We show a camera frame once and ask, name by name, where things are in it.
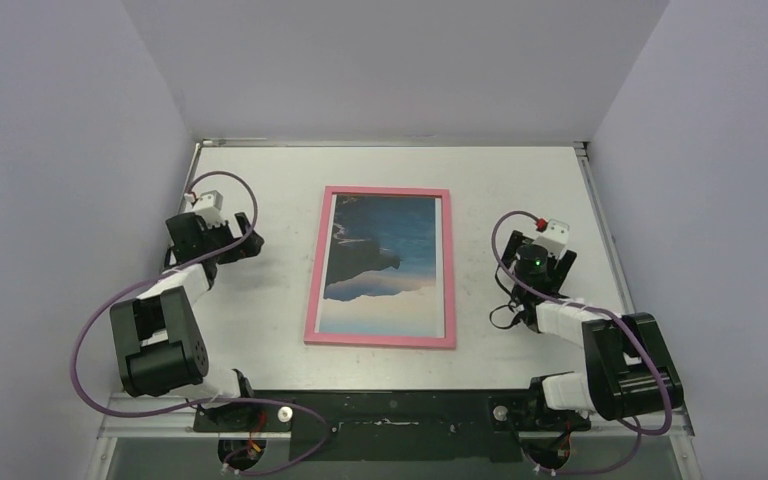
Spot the pink picture frame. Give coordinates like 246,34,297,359
304,186,457,349

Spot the blue landscape photo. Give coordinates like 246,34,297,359
314,193,446,339

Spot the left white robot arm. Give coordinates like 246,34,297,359
109,212,264,431

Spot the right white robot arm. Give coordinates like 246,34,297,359
499,230,684,429

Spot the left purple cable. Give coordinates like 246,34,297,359
69,170,332,478

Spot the purple cable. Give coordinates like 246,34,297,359
491,210,675,476
69,170,332,478

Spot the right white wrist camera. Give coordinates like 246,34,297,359
534,219,570,261

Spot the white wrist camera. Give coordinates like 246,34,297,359
534,219,570,261
183,190,224,227

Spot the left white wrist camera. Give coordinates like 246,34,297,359
183,190,224,227

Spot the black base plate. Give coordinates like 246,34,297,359
193,389,591,463

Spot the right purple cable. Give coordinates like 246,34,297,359
491,210,675,476

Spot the aluminium rail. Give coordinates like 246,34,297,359
98,393,696,438

